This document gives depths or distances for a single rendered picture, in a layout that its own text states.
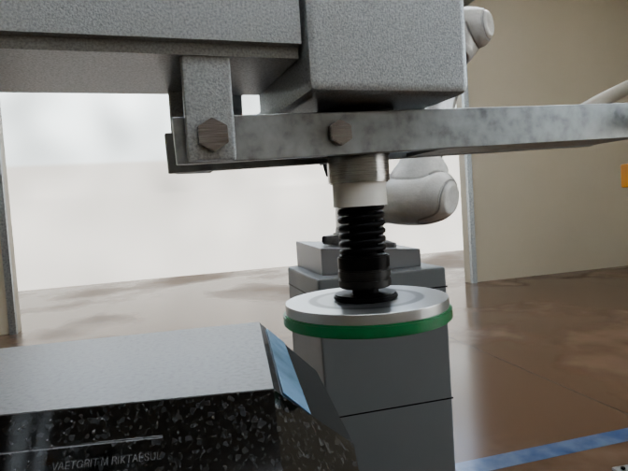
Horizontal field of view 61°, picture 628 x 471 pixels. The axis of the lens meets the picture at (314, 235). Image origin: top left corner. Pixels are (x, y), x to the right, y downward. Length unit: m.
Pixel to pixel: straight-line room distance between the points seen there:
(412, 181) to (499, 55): 5.45
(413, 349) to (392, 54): 1.14
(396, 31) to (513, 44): 6.46
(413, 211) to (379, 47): 0.98
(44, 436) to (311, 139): 0.40
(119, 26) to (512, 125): 0.49
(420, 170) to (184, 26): 1.10
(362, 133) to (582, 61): 7.05
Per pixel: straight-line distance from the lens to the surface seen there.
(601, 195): 7.61
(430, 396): 1.70
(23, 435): 0.60
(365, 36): 0.61
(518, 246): 6.85
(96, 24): 0.56
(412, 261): 1.66
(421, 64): 0.63
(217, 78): 0.57
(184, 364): 0.68
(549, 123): 0.80
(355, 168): 0.66
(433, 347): 1.66
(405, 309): 0.62
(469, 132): 0.71
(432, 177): 1.55
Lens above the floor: 1.00
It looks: 3 degrees down
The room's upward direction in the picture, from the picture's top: 4 degrees counter-clockwise
